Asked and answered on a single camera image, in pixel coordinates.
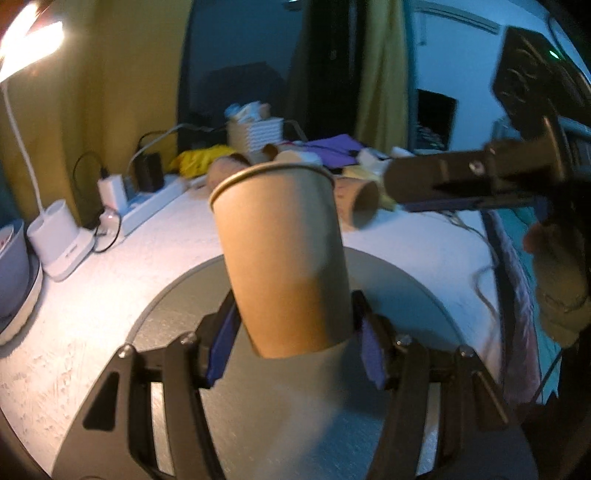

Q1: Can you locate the brown patterned cup front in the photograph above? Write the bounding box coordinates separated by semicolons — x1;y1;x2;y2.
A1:
334;176;380;229

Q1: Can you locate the white desk lamp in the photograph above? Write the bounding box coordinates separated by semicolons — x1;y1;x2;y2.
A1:
1;1;91;282

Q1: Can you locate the plain brown paper cup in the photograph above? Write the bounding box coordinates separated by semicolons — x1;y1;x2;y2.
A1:
209;163;353;359

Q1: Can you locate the white power strip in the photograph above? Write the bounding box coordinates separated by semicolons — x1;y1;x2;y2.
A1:
98;175;188;239

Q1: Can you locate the white green paper cup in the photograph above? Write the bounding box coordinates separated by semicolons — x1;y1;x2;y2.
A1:
273;150;324;167

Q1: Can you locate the black monitor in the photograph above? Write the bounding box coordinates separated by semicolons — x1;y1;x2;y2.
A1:
416;89;458;151

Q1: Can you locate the person's right hand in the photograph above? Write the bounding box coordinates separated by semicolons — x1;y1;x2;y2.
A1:
523;223;590;348

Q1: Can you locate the patterned brown paper cup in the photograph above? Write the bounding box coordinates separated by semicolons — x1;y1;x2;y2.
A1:
205;153;252;191

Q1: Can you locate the black power adapter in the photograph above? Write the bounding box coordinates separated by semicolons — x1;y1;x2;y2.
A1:
133;153;164;193

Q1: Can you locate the yellow cloth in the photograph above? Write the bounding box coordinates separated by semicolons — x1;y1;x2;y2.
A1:
168;145;235;179

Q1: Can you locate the brown paper cup behind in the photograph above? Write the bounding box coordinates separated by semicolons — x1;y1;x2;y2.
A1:
262;142;304;161

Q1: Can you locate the purple bowl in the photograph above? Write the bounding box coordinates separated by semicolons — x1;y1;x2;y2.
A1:
0;219;30;319

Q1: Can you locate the purple cloth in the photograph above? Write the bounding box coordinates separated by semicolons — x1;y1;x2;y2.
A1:
304;134;365;170

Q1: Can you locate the yellow green curtain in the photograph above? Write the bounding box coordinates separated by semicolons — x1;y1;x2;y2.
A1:
1;1;416;224

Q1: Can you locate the white woven basket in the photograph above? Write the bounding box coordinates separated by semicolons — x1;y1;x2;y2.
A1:
226;117;283;153

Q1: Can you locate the white charger plug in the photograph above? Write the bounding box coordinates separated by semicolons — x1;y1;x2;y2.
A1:
97;174;128;214

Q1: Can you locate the round grey placemat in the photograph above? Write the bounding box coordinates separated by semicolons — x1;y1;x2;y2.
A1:
127;248;464;479

